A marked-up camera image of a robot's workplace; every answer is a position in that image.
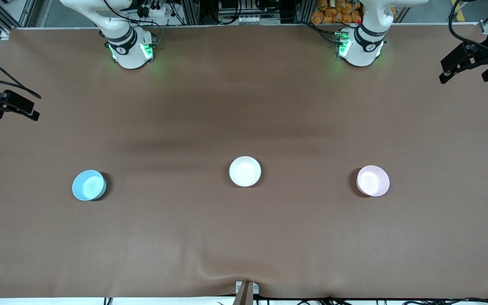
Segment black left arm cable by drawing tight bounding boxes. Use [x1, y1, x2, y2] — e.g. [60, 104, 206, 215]
[448, 0, 488, 58]

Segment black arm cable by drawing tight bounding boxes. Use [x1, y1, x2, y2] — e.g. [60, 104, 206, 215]
[448, 0, 488, 58]
[0, 46, 42, 99]

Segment brown table cloth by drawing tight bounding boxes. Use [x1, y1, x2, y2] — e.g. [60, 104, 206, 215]
[0, 23, 488, 299]

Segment white power strip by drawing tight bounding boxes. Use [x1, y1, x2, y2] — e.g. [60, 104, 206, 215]
[226, 15, 270, 25]

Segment pink bowl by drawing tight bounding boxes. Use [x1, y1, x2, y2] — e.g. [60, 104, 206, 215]
[356, 165, 390, 197]

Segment orange snack bags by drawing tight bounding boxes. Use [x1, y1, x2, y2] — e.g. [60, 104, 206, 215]
[311, 0, 362, 24]

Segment grey metal bracket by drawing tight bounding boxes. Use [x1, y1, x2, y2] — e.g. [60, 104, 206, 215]
[236, 281, 259, 295]

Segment blue bowl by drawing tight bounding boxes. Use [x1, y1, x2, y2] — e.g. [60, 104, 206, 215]
[72, 170, 107, 201]

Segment brown wooden strut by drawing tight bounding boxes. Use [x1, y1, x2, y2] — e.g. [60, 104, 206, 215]
[232, 282, 254, 305]

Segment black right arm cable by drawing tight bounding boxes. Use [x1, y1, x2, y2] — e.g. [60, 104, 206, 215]
[0, 46, 42, 99]

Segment white bowl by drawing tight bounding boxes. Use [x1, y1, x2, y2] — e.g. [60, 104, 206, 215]
[229, 156, 262, 187]

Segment aluminium frame post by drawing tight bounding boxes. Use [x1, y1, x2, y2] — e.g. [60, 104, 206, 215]
[180, 0, 200, 25]
[295, 0, 315, 24]

